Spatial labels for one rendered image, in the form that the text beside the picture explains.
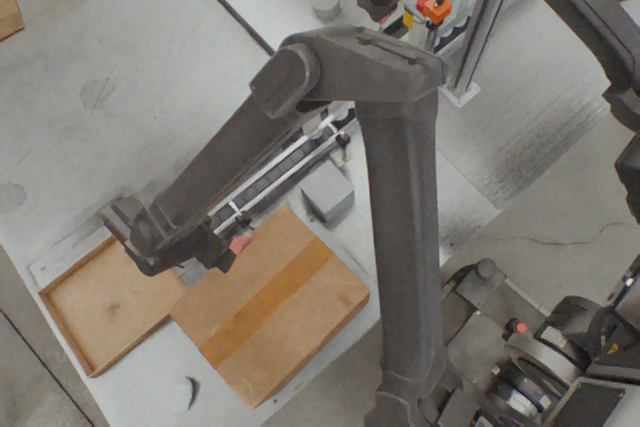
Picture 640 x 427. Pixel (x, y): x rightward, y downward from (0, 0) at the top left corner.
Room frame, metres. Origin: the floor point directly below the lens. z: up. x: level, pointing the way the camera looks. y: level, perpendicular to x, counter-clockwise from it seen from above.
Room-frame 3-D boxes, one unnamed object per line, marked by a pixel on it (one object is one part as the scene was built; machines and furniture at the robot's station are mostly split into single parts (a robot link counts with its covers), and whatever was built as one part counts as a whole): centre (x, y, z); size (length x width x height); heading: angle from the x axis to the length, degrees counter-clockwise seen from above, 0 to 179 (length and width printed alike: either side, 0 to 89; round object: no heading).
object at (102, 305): (0.21, 0.58, 0.85); 0.30 x 0.26 x 0.04; 120
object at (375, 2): (0.72, -0.19, 1.13); 0.10 x 0.07 x 0.07; 120
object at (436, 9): (0.64, -0.27, 1.05); 0.10 x 0.04 x 0.33; 30
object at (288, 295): (0.10, 0.16, 0.99); 0.30 x 0.24 x 0.27; 124
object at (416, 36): (0.71, -0.29, 0.98); 0.05 x 0.05 x 0.20
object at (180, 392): (-0.05, 0.44, 0.85); 0.08 x 0.07 x 0.04; 127
